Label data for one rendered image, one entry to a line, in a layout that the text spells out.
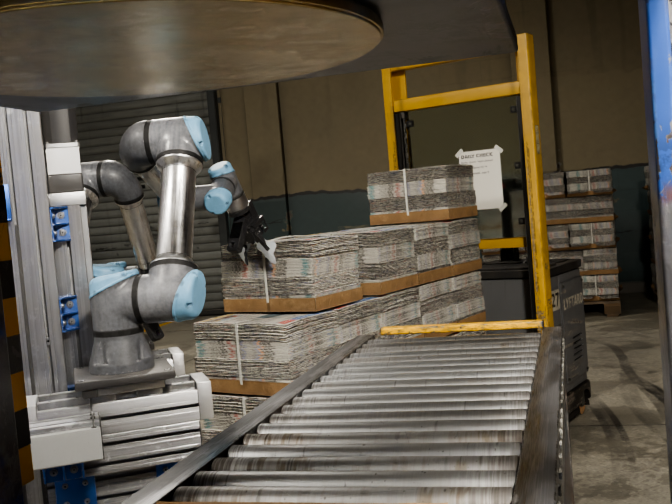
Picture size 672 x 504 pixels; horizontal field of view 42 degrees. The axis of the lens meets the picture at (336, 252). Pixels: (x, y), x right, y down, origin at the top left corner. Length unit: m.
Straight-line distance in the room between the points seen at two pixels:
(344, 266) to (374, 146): 6.90
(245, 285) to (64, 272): 0.78
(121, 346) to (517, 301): 2.52
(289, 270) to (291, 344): 0.28
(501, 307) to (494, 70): 5.62
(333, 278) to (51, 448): 1.19
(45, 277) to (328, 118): 7.83
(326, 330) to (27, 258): 0.99
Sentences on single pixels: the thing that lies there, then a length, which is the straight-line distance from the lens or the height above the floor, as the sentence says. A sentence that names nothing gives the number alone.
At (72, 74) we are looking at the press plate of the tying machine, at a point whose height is 1.29.
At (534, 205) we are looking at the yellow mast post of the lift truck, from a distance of 3.99.
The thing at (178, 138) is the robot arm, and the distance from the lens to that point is 2.20.
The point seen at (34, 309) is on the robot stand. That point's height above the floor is 0.97.
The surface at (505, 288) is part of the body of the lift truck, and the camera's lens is 4.24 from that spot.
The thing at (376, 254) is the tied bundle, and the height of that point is 0.98.
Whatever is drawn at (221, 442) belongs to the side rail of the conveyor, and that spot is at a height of 0.80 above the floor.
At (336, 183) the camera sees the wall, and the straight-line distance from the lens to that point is 9.83.
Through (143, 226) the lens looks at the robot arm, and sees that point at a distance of 2.92.
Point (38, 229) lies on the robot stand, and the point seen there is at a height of 1.16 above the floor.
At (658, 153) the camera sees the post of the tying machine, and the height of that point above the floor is 1.18.
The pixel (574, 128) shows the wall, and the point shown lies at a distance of 9.52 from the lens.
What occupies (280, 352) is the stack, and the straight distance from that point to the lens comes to 2.62.
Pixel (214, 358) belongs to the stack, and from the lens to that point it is 2.78.
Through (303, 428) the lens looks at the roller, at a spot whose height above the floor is 0.79.
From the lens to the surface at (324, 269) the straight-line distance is 2.78.
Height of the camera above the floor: 1.16
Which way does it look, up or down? 3 degrees down
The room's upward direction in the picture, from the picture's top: 5 degrees counter-clockwise
